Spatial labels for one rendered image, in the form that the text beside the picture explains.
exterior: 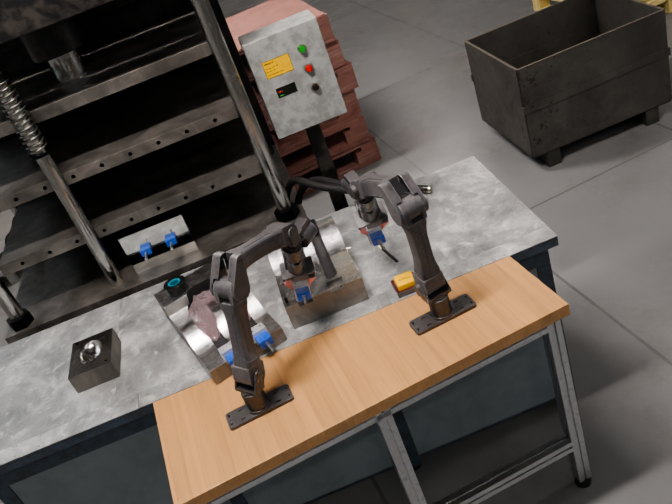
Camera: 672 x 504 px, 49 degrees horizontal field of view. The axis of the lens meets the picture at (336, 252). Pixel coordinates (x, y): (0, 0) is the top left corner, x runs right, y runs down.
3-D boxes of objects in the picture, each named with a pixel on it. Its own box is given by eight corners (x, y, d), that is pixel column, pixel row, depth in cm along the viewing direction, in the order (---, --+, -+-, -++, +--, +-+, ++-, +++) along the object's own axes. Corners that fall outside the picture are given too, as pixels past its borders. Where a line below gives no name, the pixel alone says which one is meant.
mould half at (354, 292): (369, 298, 239) (357, 265, 232) (294, 329, 238) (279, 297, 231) (334, 229, 281) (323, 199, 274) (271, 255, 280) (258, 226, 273)
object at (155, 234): (198, 249, 306) (180, 214, 297) (137, 274, 305) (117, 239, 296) (191, 199, 349) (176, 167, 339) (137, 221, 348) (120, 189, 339)
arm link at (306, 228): (301, 232, 228) (284, 204, 221) (323, 234, 223) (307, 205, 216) (282, 259, 222) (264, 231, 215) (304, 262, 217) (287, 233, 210)
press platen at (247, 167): (262, 172, 297) (258, 162, 295) (4, 276, 294) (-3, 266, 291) (241, 114, 360) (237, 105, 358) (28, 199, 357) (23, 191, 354)
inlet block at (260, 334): (284, 353, 225) (278, 339, 222) (270, 362, 224) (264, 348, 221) (266, 334, 236) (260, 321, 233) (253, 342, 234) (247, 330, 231)
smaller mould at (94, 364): (120, 376, 247) (110, 361, 243) (78, 393, 246) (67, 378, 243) (121, 341, 264) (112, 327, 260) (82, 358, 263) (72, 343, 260)
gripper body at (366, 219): (352, 216, 239) (348, 203, 233) (381, 204, 239) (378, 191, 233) (359, 231, 236) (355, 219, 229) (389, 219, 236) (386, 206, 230)
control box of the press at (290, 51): (416, 315, 353) (317, 18, 276) (358, 339, 352) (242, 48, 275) (402, 291, 372) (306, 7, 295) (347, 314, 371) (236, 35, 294)
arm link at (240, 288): (275, 218, 218) (202, 260, 196) (298, 219, 212) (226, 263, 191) (283, 256, 222) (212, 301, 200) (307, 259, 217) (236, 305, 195)
